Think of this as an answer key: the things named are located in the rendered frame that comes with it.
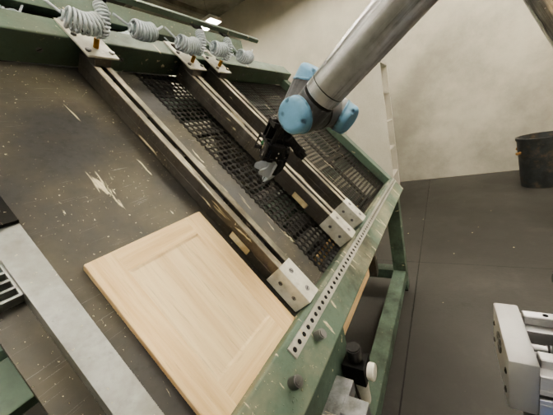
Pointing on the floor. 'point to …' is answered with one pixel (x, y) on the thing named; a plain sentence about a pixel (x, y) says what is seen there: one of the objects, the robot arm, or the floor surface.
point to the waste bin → (536, 160)
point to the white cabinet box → (375, 120)
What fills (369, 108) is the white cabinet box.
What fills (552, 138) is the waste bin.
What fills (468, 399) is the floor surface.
